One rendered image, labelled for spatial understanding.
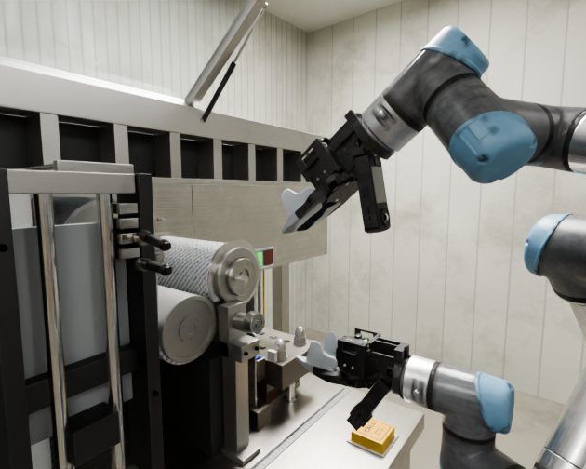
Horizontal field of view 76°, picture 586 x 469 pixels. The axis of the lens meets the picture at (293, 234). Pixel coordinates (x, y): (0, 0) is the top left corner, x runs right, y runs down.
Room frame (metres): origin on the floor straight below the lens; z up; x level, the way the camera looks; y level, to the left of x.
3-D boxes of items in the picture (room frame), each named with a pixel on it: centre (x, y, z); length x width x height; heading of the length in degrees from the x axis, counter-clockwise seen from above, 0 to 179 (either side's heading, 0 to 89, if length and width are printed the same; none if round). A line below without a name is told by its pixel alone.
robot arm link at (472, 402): (0.54, -0.27, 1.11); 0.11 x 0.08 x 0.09; 54
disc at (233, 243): (0.75, 0.12, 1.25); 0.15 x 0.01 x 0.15; 144
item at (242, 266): (0.74, 0.11, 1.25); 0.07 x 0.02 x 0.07; 144
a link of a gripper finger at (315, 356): (0.67, -0.04, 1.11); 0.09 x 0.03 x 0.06; 63
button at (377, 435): (0.73, -0.17, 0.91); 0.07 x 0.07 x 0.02; 54
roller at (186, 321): (0.72, 0.28, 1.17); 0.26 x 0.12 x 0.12; 54
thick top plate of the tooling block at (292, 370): (0.98, 0.14, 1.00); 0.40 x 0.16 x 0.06; 54
